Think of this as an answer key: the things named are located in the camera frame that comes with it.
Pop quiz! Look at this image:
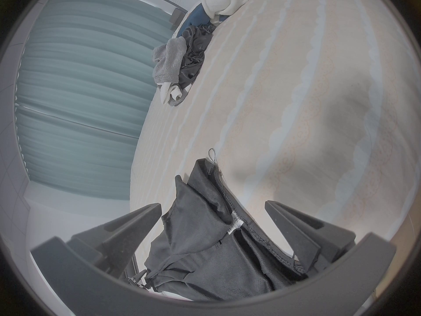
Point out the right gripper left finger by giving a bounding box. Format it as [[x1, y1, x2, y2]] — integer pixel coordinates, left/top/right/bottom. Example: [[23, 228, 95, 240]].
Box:
[[66, 203, 162, 276]]

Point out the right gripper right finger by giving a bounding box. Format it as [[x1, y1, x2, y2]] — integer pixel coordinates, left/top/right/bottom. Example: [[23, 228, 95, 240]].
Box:
[[264, 200, 356, 273]]

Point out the grey bedside table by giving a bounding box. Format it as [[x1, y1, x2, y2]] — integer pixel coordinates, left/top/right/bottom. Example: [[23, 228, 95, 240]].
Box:
[[169, 8, 186, 31]]

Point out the black T-shirt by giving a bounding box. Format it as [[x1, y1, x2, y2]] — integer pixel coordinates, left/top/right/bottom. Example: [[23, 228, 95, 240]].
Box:
[[144, 148, 310, 303]]

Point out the pile of clothes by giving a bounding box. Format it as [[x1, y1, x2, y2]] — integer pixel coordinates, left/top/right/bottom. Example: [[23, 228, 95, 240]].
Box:
[[152, 0, 250, 108]]

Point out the blue-green curtain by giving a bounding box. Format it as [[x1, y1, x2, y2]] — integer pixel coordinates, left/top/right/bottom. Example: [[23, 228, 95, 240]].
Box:
[[15, 0, 180, 139], [15, 105, 143, 201]]

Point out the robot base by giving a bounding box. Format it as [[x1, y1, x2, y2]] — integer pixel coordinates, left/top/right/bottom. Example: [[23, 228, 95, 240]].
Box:
[[126, 255, 155, 291]]

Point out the bed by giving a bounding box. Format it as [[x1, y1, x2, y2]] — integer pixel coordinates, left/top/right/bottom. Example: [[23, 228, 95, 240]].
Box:
[[129, 0, 419, 276]]

